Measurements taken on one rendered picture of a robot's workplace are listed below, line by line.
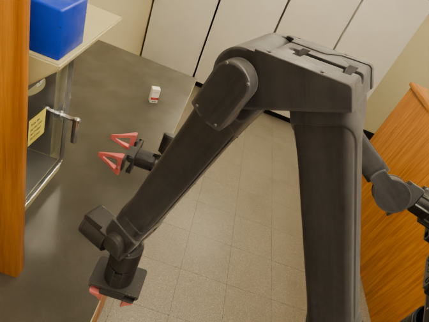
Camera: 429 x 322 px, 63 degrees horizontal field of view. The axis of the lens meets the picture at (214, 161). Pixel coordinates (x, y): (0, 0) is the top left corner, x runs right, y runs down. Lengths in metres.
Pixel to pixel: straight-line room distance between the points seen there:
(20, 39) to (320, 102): 0.44
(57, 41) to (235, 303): 1.90
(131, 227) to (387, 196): 0.57
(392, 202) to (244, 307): 1.56
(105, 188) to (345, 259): 0.97
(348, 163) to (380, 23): 3.61
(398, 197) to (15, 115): 0.78
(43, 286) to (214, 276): 1.45
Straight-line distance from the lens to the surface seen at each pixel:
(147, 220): 0.54
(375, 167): 0.90
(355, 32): 3.89
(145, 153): 1.05
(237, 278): 2.38
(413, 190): 0.91
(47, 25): 0.68
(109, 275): 0.73
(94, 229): 0.69
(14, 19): 0.59
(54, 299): 1.01
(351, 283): 0.42
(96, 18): 0.90
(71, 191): 1.22
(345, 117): 0.31
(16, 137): 0.70
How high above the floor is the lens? 1.84
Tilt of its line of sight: 36 degrees down
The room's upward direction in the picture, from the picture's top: 25 degrees clockwise
